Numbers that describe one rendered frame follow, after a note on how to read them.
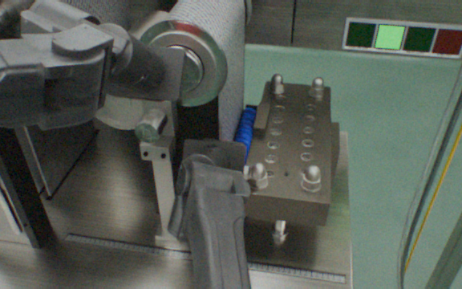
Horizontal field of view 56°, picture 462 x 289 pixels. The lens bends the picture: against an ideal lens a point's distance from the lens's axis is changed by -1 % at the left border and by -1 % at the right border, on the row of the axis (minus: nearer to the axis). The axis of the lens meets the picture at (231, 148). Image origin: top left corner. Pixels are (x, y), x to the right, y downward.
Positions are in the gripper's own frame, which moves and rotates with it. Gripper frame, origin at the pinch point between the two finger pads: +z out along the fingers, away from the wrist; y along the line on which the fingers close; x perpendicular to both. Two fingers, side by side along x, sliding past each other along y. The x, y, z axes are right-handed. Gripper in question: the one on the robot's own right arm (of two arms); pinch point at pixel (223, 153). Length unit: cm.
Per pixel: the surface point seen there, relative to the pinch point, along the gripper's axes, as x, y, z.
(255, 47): 41, -27, 279
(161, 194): -8.5, -10.3, -2.5
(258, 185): -4.6, 7.3, -2.3
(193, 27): 20.4, -3.6, -14.4
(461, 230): -29, 71, 71
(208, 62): 15.8, -1.3, -12.3
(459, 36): 26, 44, 19
